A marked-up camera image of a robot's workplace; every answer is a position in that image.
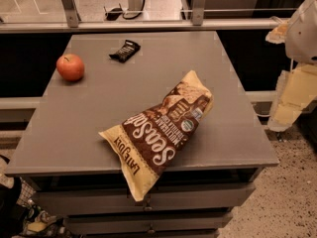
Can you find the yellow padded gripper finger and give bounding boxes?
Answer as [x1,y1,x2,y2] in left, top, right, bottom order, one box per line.
[265,16,288,45]
[267,63,317,132]

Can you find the brown and yellow chip bag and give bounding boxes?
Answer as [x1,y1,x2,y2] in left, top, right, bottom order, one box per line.
[100,70,213,201]

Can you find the black rxbar chocolate bar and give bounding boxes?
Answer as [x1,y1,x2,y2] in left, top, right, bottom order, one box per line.
[109,40,141,63]

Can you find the upper grey drawer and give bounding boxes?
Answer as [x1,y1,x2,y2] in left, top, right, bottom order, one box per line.
[33,182,256,216]

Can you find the grey drawer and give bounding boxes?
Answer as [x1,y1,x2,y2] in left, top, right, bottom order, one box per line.
[64,211,232,235]
[33,182,256,216]

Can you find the metal window railing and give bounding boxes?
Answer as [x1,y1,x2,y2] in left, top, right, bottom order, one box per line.
[0,0,285,34]

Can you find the red apple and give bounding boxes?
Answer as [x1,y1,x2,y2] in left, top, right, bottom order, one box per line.
[56,54,85,81]

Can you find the lower grey drawer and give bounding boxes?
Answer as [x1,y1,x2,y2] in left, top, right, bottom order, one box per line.
[64,211,232,235]

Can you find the grey drawer cabinet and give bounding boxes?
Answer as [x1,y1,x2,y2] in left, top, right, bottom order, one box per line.
[7,31,277,238]

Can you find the clutter pile at bottom left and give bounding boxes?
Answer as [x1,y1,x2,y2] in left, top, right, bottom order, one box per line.
[0,155,74,238]

